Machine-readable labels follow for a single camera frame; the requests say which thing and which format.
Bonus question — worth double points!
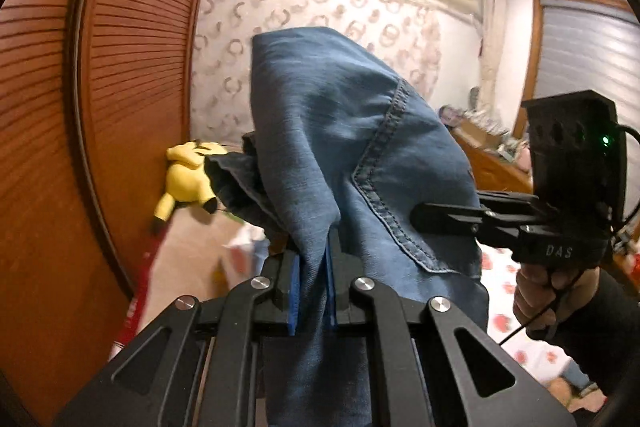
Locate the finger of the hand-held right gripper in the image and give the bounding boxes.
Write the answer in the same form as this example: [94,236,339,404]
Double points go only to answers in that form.
[410,202,526,240]
[472,190,541,210]

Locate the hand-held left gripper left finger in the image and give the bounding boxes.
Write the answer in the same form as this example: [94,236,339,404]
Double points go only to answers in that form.
[52,252,301,427]

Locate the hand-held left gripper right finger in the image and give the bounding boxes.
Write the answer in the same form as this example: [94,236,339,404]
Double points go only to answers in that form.
[324,229,576,427]

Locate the light blue denim pants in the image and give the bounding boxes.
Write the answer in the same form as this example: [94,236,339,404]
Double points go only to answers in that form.
[207,27,491,427]

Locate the person's right forearm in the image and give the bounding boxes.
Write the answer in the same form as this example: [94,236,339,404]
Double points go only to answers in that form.
[552,267,640,410]

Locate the person's right hand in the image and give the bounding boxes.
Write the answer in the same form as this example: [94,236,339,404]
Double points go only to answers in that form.
[512,259,601,340]

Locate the open cardboard box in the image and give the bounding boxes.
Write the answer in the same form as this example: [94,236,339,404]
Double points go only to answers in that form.
[452,114,506,148]

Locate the pile of colourful bags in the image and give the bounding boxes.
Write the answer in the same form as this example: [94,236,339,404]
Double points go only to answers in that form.
[439,105,466,128]

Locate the grey window blind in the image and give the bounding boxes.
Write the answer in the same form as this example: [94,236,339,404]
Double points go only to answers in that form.
[537,0,640,128]

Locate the tied beige curtain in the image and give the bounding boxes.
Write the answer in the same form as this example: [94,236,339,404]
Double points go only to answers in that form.
[477,0,506,112]

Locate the yellow plush toy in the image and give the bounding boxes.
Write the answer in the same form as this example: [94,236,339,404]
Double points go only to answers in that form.
[152,140,228,233]

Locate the red floral cloth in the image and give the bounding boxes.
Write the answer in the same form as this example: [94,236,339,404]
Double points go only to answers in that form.
[112,232,168,358]

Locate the circle-patterned curtain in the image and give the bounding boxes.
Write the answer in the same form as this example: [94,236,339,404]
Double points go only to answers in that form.
[190,0,443,148]

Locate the brown louvered wardrobe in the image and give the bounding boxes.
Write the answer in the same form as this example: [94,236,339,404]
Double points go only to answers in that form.
[0,0,226,427]

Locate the wooden window frame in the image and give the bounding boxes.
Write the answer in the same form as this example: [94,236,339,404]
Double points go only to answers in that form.
[520,0,640,108]

